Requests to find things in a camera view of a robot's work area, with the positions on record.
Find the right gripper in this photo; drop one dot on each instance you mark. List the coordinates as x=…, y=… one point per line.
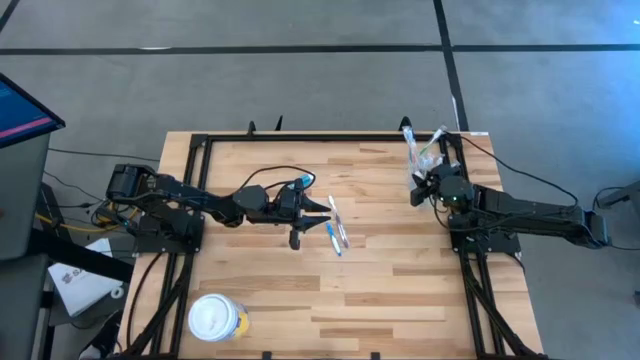
x=430, y=182

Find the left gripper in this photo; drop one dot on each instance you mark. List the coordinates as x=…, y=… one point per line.
x=289, y=207

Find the purple white toothbrush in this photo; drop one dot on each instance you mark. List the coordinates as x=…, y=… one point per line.
x=340, y=225

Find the toothbrushes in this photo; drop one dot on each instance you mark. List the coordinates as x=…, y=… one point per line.
x=414, y=155

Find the blue mouthwash bottle white cap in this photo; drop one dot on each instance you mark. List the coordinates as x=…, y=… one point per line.
x=306, y=179

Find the green white toothbrush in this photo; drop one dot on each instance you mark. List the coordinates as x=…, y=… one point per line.
x=431, y=142

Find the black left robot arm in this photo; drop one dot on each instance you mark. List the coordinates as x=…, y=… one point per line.
x=200, y=197

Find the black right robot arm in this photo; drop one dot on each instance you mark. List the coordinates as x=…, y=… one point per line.
x=525, y=212

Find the clear acrylic organizer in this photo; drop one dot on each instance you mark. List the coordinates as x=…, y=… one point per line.
x=412, y=170

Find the wipes canister white lid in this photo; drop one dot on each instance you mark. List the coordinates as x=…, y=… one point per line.
x=215, y=317

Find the grey stand leg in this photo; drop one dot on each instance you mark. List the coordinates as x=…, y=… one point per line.
x=625, y=192

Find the white tape roll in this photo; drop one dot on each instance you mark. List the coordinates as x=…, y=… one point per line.
x=113, y=292

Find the black monitor stand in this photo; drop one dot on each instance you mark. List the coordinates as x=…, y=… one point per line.
x=75, y=255

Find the white printed box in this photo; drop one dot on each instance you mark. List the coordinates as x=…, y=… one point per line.
x=80, y=285

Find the grey cabinet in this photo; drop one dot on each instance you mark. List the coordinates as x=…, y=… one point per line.
x=22, y=200

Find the tilted monitor screen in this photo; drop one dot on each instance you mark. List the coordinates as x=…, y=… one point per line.
x=20, y=112

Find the black curved bracket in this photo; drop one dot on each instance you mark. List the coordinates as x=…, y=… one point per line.
x=252, y=129
x=405, y=125
x=279, y=125

